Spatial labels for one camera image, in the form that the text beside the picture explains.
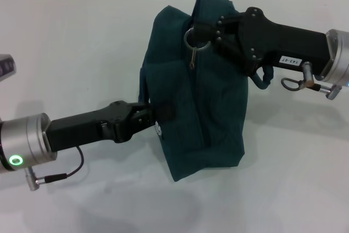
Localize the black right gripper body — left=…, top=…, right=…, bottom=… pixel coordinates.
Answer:
left=236, top=6, right=335, bottom=77

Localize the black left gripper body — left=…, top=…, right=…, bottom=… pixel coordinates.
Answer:
left=49, top=100, right=150, bottom=153

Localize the dark teal insulated lunch bag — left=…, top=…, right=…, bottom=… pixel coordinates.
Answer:
left=137, top=0, right=275, bottom=183

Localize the dark right gripper cable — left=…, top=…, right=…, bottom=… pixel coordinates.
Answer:
left=280, top=62, right=343, bottom=100

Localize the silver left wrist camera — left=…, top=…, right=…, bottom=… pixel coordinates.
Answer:
left=0, top=54, right=17, bottom=82

